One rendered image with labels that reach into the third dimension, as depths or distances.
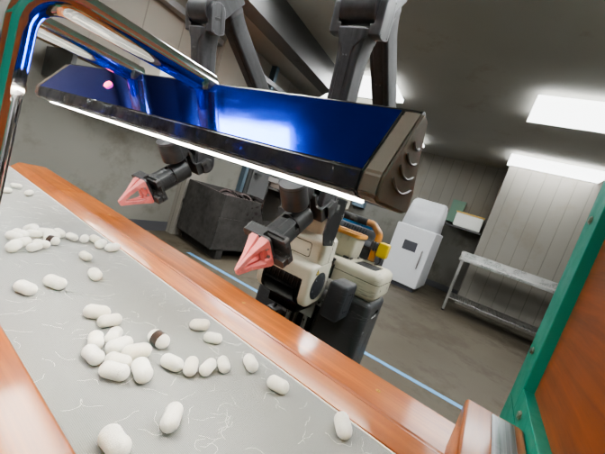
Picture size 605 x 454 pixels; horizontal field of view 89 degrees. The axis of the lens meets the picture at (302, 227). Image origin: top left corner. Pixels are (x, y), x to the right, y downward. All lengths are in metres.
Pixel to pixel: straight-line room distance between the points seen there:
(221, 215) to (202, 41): 2.61
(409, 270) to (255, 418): 5.07
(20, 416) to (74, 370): 0.10
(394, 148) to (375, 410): 0.41
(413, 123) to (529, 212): 5.99
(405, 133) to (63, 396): 0.43
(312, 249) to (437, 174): 6.12
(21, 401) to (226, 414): 0.21
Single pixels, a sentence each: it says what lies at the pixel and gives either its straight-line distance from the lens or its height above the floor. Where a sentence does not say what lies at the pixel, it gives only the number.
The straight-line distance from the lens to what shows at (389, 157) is 0.21.
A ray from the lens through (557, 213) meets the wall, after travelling 6.26.
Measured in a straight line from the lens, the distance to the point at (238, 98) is 0.33.
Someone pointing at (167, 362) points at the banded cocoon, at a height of 0.75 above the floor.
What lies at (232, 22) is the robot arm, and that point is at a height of 1.39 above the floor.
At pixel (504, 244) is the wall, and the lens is 6.14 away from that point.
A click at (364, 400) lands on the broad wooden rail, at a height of 0.76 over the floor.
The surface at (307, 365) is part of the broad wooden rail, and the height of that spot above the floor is 0.76.
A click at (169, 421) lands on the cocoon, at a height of 0.76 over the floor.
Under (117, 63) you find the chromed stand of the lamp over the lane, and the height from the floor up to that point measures 1.11.
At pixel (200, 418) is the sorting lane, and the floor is 0.74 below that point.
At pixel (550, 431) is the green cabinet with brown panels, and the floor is 0.88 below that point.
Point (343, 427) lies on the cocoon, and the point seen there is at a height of 0.76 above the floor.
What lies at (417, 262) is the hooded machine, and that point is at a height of 0.50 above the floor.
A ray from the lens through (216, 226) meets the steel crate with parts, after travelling 3.42.
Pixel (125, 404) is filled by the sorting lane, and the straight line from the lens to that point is 0.45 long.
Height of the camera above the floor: 1.03
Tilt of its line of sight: 7 degrees down
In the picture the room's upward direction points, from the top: 18 degrees clockwise
